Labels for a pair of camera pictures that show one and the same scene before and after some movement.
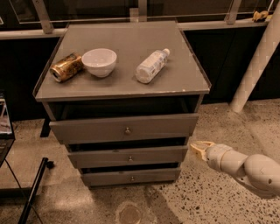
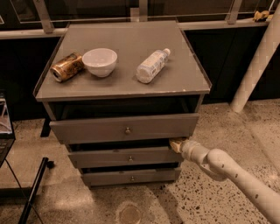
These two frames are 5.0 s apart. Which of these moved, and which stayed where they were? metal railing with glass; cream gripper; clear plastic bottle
Moved: cream gripper
Stayed: clear plastic bottle; metal railing with glass
